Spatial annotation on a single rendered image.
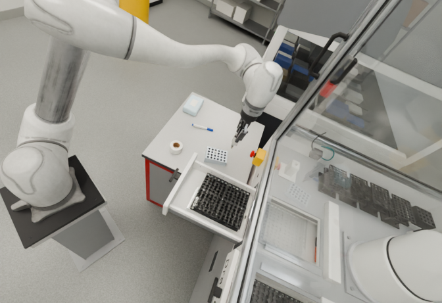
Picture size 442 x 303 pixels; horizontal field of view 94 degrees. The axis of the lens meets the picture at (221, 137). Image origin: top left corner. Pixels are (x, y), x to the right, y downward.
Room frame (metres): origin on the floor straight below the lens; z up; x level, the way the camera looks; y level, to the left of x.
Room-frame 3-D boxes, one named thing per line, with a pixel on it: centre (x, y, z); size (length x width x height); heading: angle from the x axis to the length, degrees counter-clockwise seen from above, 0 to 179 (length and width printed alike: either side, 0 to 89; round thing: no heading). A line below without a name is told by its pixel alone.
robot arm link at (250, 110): (0.68, -0.07, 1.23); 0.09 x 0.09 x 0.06
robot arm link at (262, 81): (0.69, -0.06, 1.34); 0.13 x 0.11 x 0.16; 36
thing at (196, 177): (0.41, -0.12, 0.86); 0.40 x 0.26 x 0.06; 87
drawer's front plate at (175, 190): (0.42, 0.09, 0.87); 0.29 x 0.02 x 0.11; 177
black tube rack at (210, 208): (0.41, -0.11, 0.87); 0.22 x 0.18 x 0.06; 87
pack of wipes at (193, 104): (1.01, 0.26, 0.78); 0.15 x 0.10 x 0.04; 0
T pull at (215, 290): (0.09, -0.19, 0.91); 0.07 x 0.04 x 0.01; 177
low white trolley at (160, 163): (0.83, 0.05, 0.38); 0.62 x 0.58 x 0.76; 177
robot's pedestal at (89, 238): (0.20, 0.54, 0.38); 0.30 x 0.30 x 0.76; 62
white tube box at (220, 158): (0.70, -0.02, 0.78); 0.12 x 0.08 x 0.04; 102
